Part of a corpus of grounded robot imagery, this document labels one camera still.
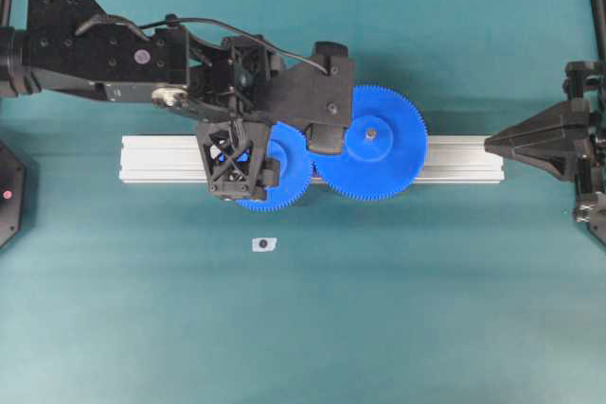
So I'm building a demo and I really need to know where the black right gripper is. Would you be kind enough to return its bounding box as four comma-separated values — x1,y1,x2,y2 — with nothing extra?
484,61,605,234

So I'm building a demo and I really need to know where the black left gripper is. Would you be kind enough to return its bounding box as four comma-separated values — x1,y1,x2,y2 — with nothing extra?
151,27,284,201

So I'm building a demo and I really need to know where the small blue gear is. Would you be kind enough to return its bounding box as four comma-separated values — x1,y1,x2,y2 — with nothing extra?
236,122,312,212

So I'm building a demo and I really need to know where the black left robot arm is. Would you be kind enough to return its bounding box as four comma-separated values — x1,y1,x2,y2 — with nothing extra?
1,0,281,201

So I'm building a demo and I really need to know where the large blue gear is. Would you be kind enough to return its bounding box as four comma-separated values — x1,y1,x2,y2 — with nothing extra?
311,85,429,201

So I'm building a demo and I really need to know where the small white marker sticker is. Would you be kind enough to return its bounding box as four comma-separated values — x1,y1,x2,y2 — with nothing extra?
252,237,277,253

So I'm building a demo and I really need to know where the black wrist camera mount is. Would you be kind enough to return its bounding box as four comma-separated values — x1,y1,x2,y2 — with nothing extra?
257,42,355,155

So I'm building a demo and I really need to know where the black camera cable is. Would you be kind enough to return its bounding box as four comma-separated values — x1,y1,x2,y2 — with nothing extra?
75,13,332,77

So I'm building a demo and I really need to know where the silver aluminium extrusion rail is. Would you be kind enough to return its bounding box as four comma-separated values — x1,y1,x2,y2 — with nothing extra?
119,135,505,184

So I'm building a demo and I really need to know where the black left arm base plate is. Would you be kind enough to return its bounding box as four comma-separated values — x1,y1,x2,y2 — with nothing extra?
0,142,26,247

